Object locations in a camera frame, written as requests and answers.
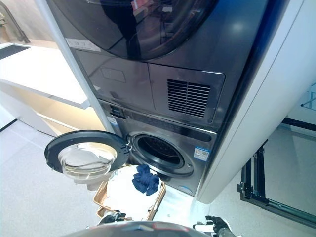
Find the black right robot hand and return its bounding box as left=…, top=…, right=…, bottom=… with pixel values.
left=192, top=215, right=232, bottom=235

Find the dark blue cloth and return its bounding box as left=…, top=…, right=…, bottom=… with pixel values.
left=132, top=164, right=160, bottom=197

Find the white clothes pile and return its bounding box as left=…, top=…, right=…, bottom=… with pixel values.
left=73, top=164, right=165, bottom=218

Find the woven wicker laundry basket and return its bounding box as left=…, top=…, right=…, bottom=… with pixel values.
left=93, top=162, right=166, bottom=222

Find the round glass washing machine door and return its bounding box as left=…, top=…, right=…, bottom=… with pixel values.
left=44, top=130, right=132, bottom=180

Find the metal drying rack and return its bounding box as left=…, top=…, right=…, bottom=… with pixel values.
left=300, top=82, right=316, bottom=109

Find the white counter with shelves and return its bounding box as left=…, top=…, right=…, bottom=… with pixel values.
left=0, top=41, right=105, bottom=138

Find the black inset sink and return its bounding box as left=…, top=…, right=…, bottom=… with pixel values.
left=0, top=45, right=32, bottom=61

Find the brown metal faucet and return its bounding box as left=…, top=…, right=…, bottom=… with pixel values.
left=0, top=0, right=31, bottom=44

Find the black metal frame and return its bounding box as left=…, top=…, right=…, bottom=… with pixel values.
left=236, top=139, right=316, bottom=229

